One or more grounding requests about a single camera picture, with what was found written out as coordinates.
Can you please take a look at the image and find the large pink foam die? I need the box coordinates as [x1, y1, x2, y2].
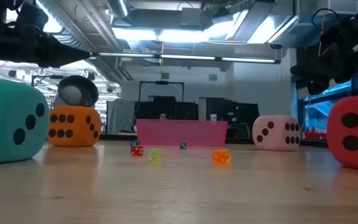
[252, 115, 301, 152]

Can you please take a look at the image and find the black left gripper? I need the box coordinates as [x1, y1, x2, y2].
[0, 21, 91, 67]

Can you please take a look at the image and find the black partition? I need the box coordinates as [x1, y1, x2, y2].
[134, 95, 198, 121]

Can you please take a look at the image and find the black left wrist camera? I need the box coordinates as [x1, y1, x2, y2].
[12, 2, 49, 32]

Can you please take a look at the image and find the grey ceiling air unit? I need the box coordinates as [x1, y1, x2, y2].
[180, 7, 203, 27]

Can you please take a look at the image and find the small yellow die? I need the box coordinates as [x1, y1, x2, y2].
[149, 149, 163, 162]

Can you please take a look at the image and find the yellow hanging cable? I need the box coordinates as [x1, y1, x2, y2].
[318, 12, 326, 57]

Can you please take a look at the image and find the large teal foam die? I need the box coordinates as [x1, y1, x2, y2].
[0, 76, 50, 165]

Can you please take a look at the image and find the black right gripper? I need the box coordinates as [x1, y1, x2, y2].
[290, 18, 358, 96]

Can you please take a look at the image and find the large orange foam die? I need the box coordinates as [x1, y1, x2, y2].
[47, 105, 102, 147]

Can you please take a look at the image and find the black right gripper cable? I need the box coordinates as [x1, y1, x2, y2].
[311, 8, 341, 32]

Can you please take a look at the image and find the small orange die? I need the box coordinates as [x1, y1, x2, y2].
[212, 149, 232, 165]

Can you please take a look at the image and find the silver round ventilation duct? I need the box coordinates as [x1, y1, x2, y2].
[106, 0, 130, 19]

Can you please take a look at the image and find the black aluminium table frame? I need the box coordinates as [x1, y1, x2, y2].
[99, 133, 329, 147]

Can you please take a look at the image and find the large red foam die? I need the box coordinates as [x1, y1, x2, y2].
[327, 95, 358, 172]

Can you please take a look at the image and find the pink translucent plastic bin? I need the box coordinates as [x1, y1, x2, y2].
[135, 119, 229, 147]

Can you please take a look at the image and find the long ceiling light bar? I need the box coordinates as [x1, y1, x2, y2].
[88, 52, 282, 65]

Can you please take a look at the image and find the black cabinet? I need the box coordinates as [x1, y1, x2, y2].
[199, 97, 260, 140]

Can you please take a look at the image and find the black gantry frame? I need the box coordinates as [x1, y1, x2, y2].
[139, 80, 185, 103]

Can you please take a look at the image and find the grey cover cloth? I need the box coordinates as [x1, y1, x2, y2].
[106, 98, 136, 135]

